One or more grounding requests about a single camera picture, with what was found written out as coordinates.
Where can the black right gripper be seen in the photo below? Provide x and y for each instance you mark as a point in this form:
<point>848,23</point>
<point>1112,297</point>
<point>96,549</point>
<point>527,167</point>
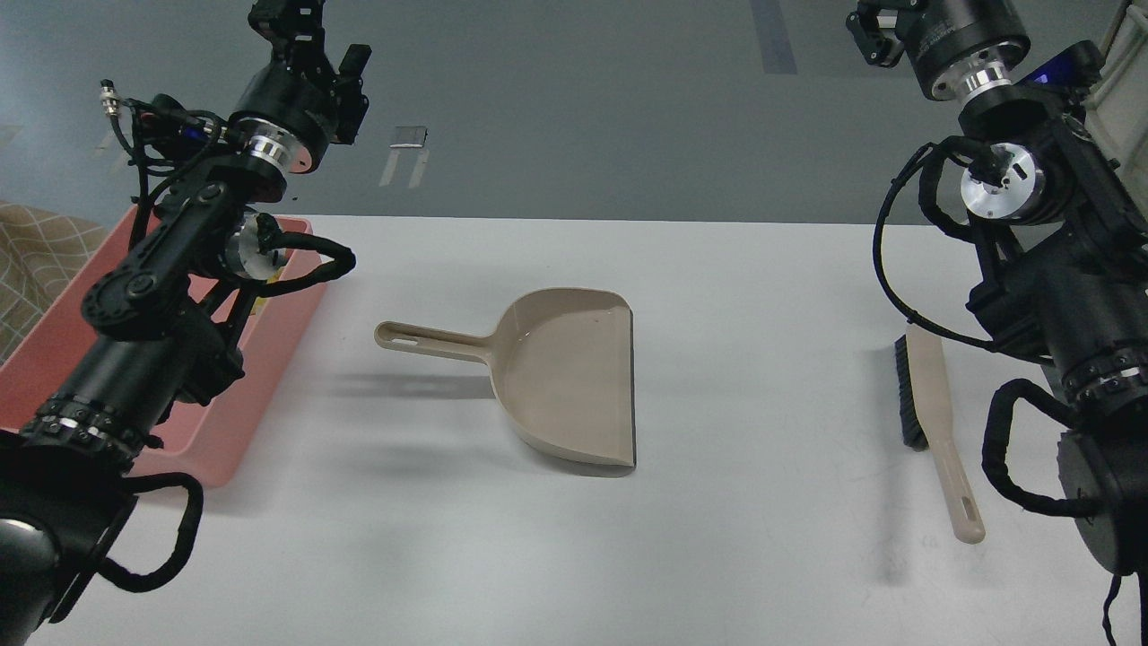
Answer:
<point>943,39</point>

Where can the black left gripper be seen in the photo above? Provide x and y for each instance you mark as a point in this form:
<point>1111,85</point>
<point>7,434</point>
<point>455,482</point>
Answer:
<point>297,101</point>

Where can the beige hand brush black bristles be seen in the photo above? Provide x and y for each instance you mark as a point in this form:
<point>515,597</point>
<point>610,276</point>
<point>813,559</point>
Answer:
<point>927,424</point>

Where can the beige plastic dustpan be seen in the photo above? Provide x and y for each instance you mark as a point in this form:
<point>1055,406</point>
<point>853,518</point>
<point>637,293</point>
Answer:
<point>562,367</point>

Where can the yellow sponge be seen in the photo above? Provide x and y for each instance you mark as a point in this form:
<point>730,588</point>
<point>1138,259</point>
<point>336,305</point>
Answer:
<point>263,296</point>

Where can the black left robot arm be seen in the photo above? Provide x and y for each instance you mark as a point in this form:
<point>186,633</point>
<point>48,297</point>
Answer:
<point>168,320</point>

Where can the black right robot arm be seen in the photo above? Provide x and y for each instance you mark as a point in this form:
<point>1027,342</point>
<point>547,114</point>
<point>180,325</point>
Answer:
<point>1061,251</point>

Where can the pink plastic bin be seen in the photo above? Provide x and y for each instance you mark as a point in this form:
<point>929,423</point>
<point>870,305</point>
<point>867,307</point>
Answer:
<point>207,442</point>

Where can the white office chair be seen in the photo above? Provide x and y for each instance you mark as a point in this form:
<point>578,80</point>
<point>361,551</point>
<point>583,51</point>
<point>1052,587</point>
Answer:
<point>1116,112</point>

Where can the beige patterned cloth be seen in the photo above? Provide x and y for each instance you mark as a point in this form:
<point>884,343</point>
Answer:
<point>41,253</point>

